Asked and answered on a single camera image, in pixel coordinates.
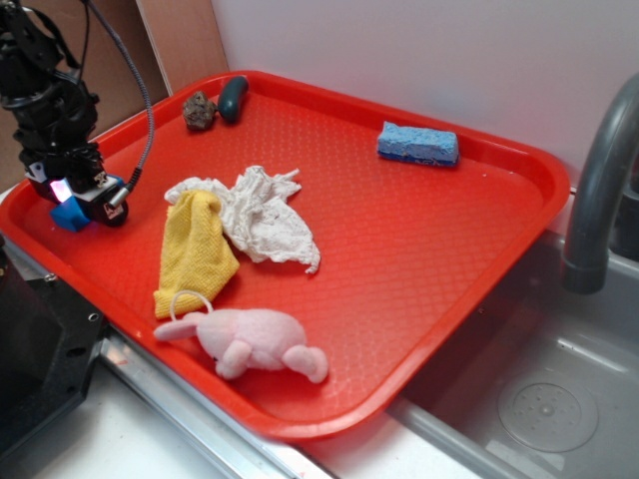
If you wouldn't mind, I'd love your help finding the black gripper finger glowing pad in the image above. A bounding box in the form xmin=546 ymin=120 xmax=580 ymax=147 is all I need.
xmin=88 ymin=175 xmax=129 ymax=228
xmin=25 ymin=164 xmax=72 ymax=204

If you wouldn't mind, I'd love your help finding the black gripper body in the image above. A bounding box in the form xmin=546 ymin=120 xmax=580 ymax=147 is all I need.
xmin=1 ymin=74 xmax=105 ymax=193

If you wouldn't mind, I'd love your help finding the blue rectangular block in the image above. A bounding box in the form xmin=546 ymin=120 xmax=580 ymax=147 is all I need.
xmin=50 ymin=197 xmax=92 ymax=233

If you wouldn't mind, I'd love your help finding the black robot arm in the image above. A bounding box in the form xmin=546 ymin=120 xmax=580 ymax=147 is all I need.
xmin=1 ymin=1 xmax=129 ymax=228

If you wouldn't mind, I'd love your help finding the yellow knitted cloth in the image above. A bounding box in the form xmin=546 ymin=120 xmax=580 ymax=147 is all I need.
xmin=154 ymin=190 xmax=240 ymax=319

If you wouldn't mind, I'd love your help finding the brown rock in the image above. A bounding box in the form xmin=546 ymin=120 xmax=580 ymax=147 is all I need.
xmin=183 ymin=91 xmax=218 ymax=131

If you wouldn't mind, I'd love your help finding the brown cardboard panel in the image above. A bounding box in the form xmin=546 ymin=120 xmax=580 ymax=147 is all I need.
xmin=0 ymin=0 xmax=231 ymax=194

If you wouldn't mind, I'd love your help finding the dark green cucumber toy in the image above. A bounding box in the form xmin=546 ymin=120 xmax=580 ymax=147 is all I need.
xmin=218 ymin=76 xmax=249 ymax=124

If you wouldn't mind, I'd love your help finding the white crumpled cloth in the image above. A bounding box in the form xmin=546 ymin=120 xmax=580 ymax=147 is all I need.
xmin=164 ymin=166 xmax=321 ymax=274

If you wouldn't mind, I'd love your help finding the pink plush bunny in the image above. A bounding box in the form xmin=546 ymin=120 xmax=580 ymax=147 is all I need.
xmin=154 ymin=290 xmax=328 ymax=384

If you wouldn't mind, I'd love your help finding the red plastic tray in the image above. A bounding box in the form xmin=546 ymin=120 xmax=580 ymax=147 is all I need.
xmin=1 ymin=72 xmax=570 ymax=443

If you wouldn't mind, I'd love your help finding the blue sponge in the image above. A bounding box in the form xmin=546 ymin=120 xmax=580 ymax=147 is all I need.
xmin=376 ymin=122 xmax=459 ymax=168

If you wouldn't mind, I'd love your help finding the grey sink basin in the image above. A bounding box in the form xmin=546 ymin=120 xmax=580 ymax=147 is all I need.
xmin=389 ymin=233 xmax=638 ymax=478

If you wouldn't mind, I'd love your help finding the dark grey faucet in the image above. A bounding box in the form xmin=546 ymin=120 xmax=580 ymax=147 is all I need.
xmin=560 ymin=76 xmax=638 ymax=294

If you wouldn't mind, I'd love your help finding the grey braided cable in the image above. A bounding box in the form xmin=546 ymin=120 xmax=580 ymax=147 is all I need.
xmin=87 ymin=0 xmax=156 ymax=194

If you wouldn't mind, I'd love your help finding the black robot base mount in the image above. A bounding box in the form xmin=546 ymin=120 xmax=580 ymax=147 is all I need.
xmin=1 ymin=239 xmax=105 ymax=459

